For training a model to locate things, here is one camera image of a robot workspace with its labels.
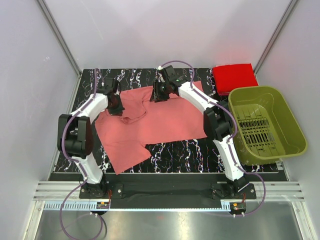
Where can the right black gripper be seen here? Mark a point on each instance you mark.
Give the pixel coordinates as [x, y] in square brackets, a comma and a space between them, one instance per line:
[156, 96]

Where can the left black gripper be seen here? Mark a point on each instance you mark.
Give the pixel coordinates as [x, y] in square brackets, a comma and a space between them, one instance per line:
[118, 111]

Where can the pink t shirt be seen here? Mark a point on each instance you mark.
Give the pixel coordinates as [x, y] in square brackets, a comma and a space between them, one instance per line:
[144, 122]

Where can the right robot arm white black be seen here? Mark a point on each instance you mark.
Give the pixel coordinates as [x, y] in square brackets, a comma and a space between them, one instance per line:
[218, 123]

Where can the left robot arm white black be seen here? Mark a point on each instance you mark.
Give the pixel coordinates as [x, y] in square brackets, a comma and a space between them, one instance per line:
[75, 136]

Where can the folded red t shirt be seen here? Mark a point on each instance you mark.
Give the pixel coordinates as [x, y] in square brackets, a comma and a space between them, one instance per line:
[232, 76]

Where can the black marble pattern mat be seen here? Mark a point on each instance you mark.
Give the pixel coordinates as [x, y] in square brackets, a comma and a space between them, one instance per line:
[186, 156]

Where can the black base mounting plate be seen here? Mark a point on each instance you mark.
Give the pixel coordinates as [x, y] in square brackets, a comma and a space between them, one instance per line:
[175, 177]

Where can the olive green plastic basket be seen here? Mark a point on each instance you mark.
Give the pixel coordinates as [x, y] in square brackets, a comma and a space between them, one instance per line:
[267, 130]

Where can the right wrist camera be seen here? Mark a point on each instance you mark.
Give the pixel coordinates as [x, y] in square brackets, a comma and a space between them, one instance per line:
[168, 73]

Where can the left aluminium frame post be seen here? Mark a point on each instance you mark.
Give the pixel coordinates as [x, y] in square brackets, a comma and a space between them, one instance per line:
[44, 8]

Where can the aluminium frame post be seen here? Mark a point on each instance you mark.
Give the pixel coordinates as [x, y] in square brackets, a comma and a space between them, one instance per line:
[276, 34]
[44, 8]

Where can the aluminium rail profile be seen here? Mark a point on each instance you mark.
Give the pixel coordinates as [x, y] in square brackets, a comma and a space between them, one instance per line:
[273, 191]

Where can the white slotted cable duct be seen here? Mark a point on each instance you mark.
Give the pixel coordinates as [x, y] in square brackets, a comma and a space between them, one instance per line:
[99, 206]

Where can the right aluminium frame post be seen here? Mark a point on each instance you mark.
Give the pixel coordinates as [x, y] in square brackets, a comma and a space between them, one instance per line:
[276, 34]

